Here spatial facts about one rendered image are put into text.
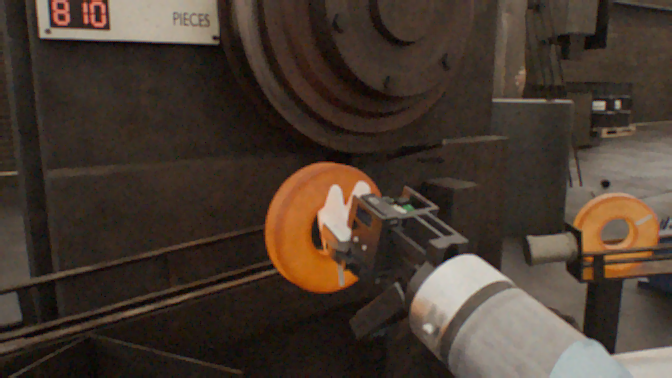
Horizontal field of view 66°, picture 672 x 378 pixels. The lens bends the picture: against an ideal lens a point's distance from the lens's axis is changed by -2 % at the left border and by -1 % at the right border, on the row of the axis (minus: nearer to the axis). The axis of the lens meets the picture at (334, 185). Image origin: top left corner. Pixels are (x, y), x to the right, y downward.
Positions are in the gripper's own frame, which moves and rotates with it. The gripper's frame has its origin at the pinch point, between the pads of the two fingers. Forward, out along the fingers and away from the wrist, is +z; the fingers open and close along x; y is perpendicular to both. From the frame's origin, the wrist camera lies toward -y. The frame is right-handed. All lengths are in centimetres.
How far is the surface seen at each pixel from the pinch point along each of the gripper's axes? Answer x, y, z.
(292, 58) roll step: -4.8, 13.4, 21.7
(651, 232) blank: -72, -13, -7
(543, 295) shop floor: -176, -109, 64
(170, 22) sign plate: 8.5, 15.0, 37.8
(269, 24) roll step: -1.3, 17.8, 23.0
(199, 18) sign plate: 3.8, 15.8, 37.9
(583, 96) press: -725, -131, 406
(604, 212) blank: -65, -11, 0
